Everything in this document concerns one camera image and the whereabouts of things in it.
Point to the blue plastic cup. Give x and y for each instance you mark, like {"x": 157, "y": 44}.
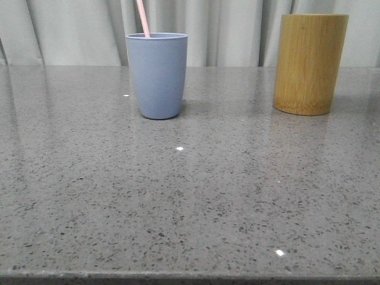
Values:
{"x": 158, "y": 70}

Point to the pink chopstick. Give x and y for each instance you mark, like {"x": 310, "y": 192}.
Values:
{"x": 143, "y": 18}

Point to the bamboo cylindrical holder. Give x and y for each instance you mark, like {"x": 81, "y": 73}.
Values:
{"x": 309, "y": 56}

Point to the grey curtain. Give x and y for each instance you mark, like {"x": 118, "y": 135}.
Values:
{"x": 220, "y": 33}

